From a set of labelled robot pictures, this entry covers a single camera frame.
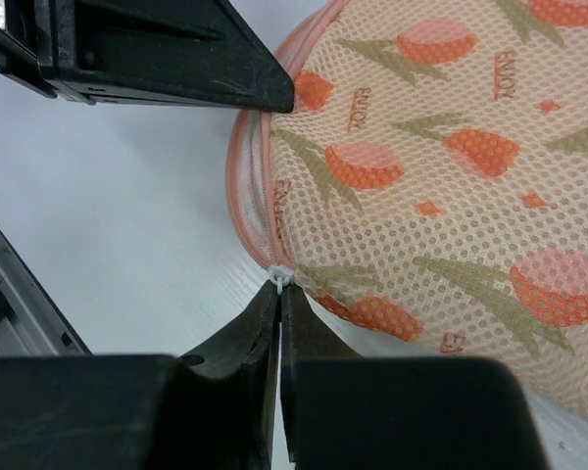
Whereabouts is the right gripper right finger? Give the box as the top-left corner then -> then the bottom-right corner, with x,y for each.
280,286 -> 548,469

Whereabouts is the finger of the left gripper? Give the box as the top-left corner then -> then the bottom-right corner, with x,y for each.
0,0 -> 294,113

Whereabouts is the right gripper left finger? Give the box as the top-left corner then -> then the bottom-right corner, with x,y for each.
0,283 -> 279,469

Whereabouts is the peach floral mesh laundry bag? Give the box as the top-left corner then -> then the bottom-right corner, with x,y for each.
226,1 -> 588,419

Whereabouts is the aluminium front rail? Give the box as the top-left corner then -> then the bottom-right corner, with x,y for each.
0,230 -> 91,356

